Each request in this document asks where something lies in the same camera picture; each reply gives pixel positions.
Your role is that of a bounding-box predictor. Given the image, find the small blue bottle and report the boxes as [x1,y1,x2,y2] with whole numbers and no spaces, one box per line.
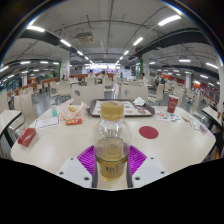
[51,103,59,118]

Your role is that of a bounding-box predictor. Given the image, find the white paper slip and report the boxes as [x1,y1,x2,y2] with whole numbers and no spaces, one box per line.
[34,115,60,130]

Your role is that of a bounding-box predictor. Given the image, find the red paper cup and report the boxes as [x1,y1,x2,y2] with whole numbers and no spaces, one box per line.
[166,94,180,114]

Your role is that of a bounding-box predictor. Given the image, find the group of ceiling lights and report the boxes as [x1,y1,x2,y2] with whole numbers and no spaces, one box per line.
[0,14,221,81]

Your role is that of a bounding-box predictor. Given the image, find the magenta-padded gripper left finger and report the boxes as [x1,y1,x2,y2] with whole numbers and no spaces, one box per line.
[55,144,99,190]

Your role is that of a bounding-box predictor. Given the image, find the red flat box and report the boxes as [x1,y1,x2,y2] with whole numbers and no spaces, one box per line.
[17,127,37,148]

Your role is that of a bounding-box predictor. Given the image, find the ceiling air conditioner unit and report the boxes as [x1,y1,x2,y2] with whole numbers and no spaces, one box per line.
[74,31,94,44]

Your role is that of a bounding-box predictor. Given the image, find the group of beige chairs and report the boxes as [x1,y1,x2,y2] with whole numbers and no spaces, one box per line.
[0,74,208,124]

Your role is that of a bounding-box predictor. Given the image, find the beige neighbouring table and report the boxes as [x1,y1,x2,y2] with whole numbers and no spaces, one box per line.
[0,109,23,148]
[201,106,223,129]

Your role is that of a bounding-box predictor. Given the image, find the flat round red coaster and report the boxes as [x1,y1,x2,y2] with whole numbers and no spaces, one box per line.
[138,125,160,140]

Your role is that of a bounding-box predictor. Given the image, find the brown food tray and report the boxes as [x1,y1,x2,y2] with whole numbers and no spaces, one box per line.
[86,98,156,118]

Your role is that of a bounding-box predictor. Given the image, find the white napkin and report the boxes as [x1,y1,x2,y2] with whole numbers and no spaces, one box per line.
[132,96,147,107]

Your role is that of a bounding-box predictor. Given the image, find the clear plastic packet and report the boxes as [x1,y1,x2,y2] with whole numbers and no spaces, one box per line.
[189,119,208,133]

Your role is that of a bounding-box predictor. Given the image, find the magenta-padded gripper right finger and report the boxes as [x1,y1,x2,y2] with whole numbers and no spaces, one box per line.
[125,144,168,190]

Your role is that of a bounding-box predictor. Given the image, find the clear bottle with yellow cap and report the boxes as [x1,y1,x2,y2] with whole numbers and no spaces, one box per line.
[93,100,132,182]

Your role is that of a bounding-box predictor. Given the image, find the clear plastic food bag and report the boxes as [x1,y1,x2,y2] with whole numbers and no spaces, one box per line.
[58,98,88,121]

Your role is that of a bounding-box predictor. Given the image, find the printed paper tray liner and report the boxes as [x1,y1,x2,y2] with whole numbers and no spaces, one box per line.
[91,100,153,117]

